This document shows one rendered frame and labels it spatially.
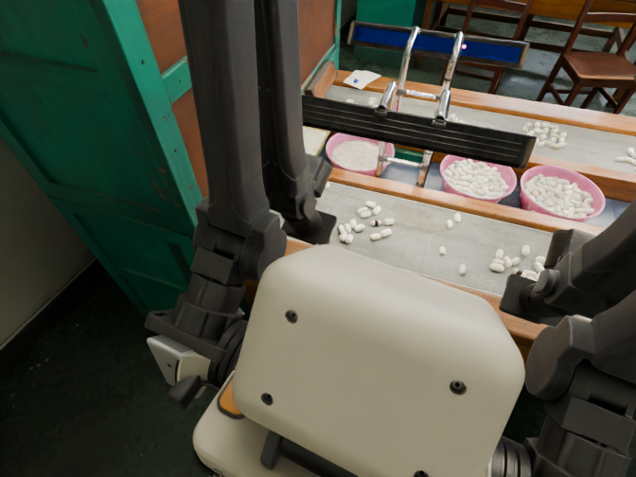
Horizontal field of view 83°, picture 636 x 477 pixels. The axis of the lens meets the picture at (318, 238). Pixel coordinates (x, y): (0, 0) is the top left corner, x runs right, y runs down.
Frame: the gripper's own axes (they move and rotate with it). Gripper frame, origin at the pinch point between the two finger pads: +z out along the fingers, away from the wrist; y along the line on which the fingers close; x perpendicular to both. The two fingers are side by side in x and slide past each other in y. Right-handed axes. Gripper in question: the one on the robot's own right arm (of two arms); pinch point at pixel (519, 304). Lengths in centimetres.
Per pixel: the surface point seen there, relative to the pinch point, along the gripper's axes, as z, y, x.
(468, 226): 43, 9, -26
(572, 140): 75, -21, -84
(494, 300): 28.6, -1.7, -3.5
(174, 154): -11, 78, -5
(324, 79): 58, 83, -76
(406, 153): 61, 38, -54
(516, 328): 25.7, -7.8, 2.0
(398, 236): 36.9, 28.5, -14.3
